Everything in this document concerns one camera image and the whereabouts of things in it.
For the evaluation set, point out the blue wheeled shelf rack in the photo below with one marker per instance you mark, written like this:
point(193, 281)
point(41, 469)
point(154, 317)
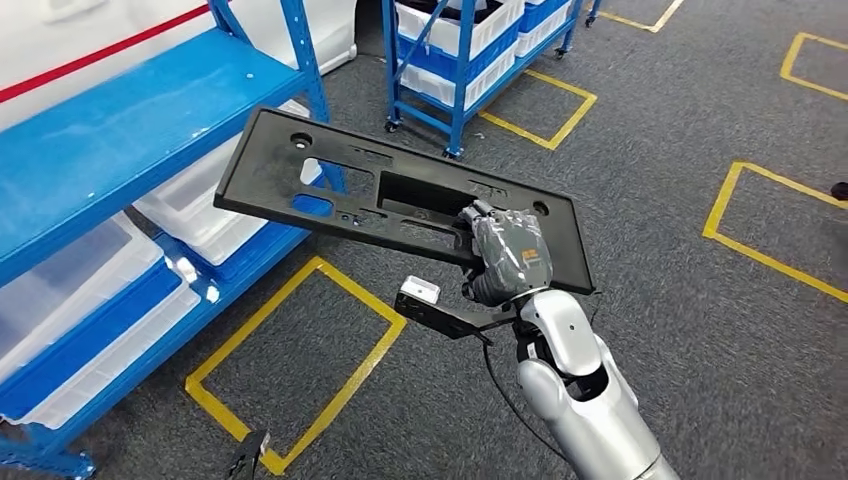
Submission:
point(457, 126)

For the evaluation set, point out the translucent plastic bin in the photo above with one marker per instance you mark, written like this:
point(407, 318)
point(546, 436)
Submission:
point(66, 285)

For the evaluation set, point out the white car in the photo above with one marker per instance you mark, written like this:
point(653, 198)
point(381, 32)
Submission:
point(132, 13)

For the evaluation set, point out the red barrier tape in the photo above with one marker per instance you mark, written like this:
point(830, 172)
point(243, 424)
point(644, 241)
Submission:
point(99, 56)

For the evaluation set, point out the black right wrist camera bracket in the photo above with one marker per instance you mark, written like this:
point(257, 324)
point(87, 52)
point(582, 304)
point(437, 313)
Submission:
point(450, 321)

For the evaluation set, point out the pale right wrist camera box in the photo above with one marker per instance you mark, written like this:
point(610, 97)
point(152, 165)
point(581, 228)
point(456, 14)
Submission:
point(419, 291)

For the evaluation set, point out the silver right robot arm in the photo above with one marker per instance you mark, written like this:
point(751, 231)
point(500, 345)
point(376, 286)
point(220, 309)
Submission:
point(583, 411)

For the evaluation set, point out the white plastic bin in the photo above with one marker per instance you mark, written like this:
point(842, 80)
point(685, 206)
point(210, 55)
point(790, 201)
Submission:
point(192, 212)
point(430, 86)
point(540, 40)
point(132, 358)
point(464, 30)

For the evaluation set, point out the black plastic panel part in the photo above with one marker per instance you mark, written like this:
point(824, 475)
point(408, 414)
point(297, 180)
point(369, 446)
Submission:
point(265, 172)

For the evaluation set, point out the black round base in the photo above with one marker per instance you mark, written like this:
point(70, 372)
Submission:
point(840, 191)

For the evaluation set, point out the yellow floor tape square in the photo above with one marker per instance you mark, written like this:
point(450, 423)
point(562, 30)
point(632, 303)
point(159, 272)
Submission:
point(361, 291)

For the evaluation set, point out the blue metal shelf rack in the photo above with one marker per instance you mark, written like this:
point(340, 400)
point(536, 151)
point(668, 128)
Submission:
point(132, 132)

